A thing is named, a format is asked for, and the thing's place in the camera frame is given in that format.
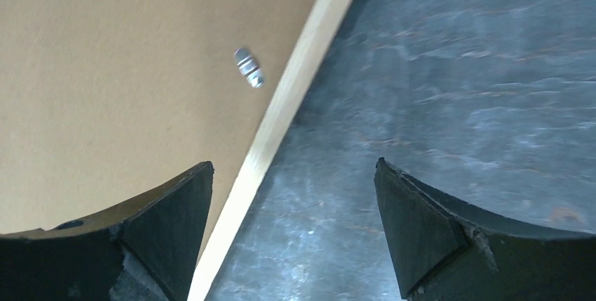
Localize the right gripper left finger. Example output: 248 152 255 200
1 162 214 300

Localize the wooden picture frame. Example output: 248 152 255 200
188 0 353 300

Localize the metal retaining clip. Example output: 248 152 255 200
233 47 265 88

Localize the brown cardboard backing board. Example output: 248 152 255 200
0 0 334 262

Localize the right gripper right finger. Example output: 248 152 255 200
374 158 595 300

